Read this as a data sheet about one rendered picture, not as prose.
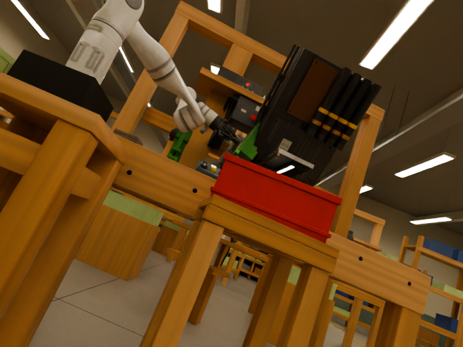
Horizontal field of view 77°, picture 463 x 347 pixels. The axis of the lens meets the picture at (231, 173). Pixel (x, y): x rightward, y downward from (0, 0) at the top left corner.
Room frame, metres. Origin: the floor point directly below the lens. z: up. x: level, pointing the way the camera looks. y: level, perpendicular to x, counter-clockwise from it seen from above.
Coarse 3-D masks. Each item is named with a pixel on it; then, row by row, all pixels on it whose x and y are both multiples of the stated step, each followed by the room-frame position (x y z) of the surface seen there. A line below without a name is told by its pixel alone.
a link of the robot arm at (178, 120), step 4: (180, 100) 1.17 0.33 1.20; (180, 104) 1.13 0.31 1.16; (184, 104) 1.13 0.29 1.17; (180, 108) 1.11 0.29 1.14; (176, 112) 1.02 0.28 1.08; (180, 112) 1.01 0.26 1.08; (176, 116) 1.01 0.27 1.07; (180, 116) 1.01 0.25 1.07; (176, 120) 1.01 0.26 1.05; (180, 120) 1.01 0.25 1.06; (184, 120) 1.01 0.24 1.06; (176, 124) 1.02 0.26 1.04; (180, 124) 1.02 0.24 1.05; (184, 124) 1.02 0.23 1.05; (180, 128) 1.03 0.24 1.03; (184, 128) 1.03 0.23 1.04; (188, 128) 1.03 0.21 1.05; (184, 132) 1.06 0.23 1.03
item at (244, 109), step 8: (240, 96) 1.48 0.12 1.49; (240, 104) 1.48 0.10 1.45; (248, 104) 1.49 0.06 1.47; (256, 104) 1.49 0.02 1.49; (232, 112) 1.50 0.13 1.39; (240, 112) 1.49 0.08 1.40; (248, 112) 1.49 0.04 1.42; (256, 112) 1.50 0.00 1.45; (232, 120) 1.51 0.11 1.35; (240, 120) 1.49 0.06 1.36; (248, 120) 1.49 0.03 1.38; (240, 128) 1.57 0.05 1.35; (248, 128) 1.52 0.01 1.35
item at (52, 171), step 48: (0, 144) 0.59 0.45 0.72; (48, 144) 0.58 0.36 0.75; (96, 144) 0.65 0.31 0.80; (0, 192) 0.83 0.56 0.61; (48, 192) 0.59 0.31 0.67; (96, 192) 0.83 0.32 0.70; (0, 240) 0.58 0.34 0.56; (48, 240) 0.82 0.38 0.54; (0, 288) 0.59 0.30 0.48; (48, 288) 0.83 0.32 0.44; (0, 336) 0.82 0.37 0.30
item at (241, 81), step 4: (240, 76) 1.49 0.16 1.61; (236, 80) 1.49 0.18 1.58; (240, 80) 1.49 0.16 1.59; (244, 80) 1.49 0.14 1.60; (248, 80) 1.50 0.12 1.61; (240, 84) 1.49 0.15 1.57; (244, 84) 1.49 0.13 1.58; (248, 84) 1.50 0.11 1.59; (252, 84) 1.50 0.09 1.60; (256, 84) 1.50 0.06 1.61; (248, 88) 1.50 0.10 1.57; (252, 88) 1.50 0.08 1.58; (256, 88) 1.50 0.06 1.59; (260, 88) 1.51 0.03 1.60; (256, 92) 1.51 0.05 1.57; (260, 92) 1.51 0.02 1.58
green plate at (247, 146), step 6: (258, 126) 1.23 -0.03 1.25; (252, 132) 1.23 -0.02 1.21; (246, 138) 1.23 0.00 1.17; (252, 138) 1.24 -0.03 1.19; (240, 144) 1.29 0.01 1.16; (246, 144) 1.24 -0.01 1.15; (252, 144) 1.24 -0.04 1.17; (240, 150) 1.24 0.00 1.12; (246, 150) 1.24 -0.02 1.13; (252, 150) 1.24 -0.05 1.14; (240, 156) 1.30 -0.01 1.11; (246, 156) 1.26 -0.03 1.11; (252, 156) 1.25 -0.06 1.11
